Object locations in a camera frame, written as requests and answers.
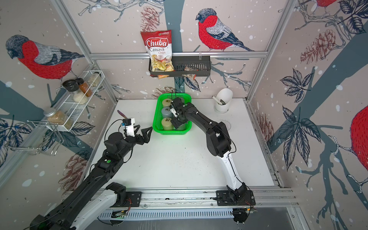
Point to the green plastic basket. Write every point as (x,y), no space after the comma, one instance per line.
(158,117)

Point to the yellow tea canister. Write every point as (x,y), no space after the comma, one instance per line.
(166,102)
(167,123)

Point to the pale spice jar back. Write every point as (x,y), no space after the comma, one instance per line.
(95,79)

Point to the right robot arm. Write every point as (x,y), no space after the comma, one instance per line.
(218,142)

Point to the small snack packet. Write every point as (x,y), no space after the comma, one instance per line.
(190,69)

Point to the white spoon in holder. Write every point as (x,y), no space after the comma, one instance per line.
(217,100)

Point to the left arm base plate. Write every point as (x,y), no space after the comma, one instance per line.
(128,198)

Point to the black lid spice jar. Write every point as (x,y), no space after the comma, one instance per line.
(77,95)

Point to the green tea canister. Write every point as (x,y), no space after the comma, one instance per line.
(182,127)

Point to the dark wall-mounted basket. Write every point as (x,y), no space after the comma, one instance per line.
(202,63)

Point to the white utensil holder cup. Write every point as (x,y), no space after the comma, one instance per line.
(225,95)

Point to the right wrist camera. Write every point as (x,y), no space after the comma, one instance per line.
(173,111)

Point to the clear plastic cup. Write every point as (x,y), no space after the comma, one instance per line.
(227,124)

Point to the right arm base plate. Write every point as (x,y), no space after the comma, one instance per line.
(238,197)

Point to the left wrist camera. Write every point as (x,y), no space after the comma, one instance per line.
(128,125)

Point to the white wire spice rack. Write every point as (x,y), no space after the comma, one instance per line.
(41,136)

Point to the silver lid grain jar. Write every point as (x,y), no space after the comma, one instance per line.
(55,116)

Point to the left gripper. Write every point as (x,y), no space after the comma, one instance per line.
(145,138)

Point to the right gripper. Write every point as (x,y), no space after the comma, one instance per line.
(175,124)

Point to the orange spice jar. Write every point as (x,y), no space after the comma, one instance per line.
(84,87)

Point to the purple gold butter knife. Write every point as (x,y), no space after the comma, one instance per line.
(120,113)

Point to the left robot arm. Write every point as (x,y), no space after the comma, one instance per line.
(79,210)

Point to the Chuba cassava chips bag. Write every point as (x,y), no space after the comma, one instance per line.
(159,47)

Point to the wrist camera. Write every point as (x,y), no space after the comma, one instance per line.
(173,111)
(128,125)

